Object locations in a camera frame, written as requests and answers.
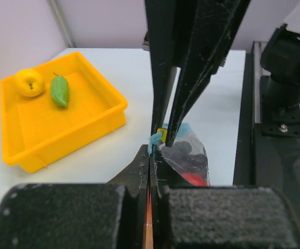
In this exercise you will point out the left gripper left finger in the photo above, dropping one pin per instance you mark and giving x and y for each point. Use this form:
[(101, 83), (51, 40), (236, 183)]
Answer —
[(78, 215)]

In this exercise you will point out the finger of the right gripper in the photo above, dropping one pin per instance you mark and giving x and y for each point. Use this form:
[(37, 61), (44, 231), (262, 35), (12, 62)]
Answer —
[(214, 28), (161, 22)]

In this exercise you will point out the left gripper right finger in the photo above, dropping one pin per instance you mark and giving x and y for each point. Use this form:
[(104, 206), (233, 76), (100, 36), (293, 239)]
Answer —
[(185, 216)]

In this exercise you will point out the red pear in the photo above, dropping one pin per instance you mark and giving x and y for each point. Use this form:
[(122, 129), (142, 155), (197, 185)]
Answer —
[(195, 179)]

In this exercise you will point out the clear zip top bag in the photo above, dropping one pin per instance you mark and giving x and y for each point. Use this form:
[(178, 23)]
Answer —
[(185, 133)]

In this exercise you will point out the dark grape bunch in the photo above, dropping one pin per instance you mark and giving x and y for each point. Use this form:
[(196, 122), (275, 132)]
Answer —
[(183, 160)]

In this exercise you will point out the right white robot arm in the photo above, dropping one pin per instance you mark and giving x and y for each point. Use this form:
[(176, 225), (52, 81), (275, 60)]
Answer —
[(188, 41)]

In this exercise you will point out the yellow plastic tray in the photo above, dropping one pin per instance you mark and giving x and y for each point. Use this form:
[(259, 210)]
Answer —
[(35, 132)]

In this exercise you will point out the green leaf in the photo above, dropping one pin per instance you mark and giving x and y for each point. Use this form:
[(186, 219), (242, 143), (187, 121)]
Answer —
[(59, 91)]

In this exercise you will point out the yellow apple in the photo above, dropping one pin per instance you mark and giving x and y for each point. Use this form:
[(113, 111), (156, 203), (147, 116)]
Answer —
[(29, 83)]

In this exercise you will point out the right aluminium corner post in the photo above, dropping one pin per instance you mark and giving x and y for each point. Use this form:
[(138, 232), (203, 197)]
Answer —
[(61, 22)]

